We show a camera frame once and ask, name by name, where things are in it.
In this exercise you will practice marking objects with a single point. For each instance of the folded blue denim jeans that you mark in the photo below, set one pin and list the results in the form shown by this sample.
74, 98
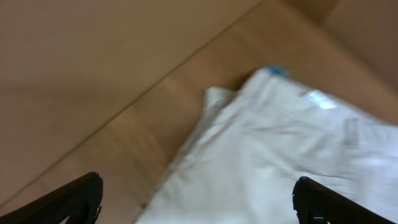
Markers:
279, 71

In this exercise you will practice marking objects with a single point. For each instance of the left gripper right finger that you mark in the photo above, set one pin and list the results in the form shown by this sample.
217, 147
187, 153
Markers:
316, 204

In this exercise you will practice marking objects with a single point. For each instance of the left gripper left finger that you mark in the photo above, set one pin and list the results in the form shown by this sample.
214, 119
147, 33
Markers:
77, 202

